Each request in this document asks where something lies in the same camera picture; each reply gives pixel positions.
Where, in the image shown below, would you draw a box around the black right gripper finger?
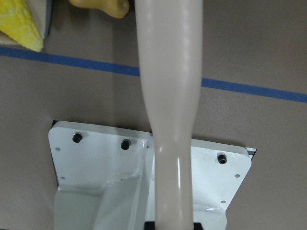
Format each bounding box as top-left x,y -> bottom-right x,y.
143,221 -> 203,230

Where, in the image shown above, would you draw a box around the beige brush black bristles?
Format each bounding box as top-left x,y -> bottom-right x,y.
135,0 -> 203,228

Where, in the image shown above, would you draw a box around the toy ginger root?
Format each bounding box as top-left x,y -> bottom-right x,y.
69,0 -> 130,19

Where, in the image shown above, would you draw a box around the beige plastic dustpan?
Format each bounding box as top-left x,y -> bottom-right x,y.
0,0 -> 52,45

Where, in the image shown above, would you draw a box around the yellow toy corn cob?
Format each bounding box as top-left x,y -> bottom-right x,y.
0,0 -> 43,52

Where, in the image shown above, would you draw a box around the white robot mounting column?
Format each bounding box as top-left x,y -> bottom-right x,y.
48,121 -> 256,230

